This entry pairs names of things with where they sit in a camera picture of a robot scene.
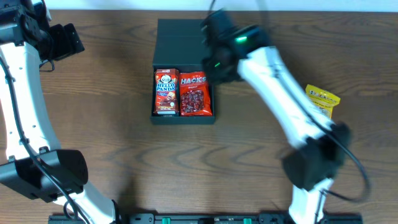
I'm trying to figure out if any red Hacks candy bag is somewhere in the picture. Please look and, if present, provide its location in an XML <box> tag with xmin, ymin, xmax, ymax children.
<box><xmin>179</xmin><ymin>72</ymin><xmax>213</xmax><ymax>116</ymax></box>

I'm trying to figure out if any dark green gift box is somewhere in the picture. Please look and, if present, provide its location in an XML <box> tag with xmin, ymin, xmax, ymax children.
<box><xmin>150</xmin><ymin>19</ymin><xmax>216</xmax><ymax>125</ymax></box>

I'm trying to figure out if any red Hello Panda box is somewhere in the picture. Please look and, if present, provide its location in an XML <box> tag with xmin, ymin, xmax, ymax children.
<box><xmin>154</xmin><ymin>68</ymin><xmax>179</xmax><ymax>116</ymax></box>

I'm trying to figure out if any yellow seeds snack bag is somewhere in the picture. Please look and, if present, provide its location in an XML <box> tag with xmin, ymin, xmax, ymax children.
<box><xmin>305</xmin><ymin>85</ymin><xmax>341</xmax><ymax>118</ymax></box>

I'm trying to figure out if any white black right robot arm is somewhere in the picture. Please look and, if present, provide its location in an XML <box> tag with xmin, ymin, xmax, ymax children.
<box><xmin>201</xmin><ymin>10</ymin><xmax>349</xmax><ymax>223</ymax></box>

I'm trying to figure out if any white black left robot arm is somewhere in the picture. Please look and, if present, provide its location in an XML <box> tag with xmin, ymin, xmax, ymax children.
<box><xmin>1</xmin><ymin>0</ymin><xmax>121</xmax><ymax>223</ymax></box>

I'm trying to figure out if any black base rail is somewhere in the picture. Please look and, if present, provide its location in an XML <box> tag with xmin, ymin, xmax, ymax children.
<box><xmin>48</xmin><ymin>213</ymin><xmax>363</xmax><ymax>224</ymax></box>

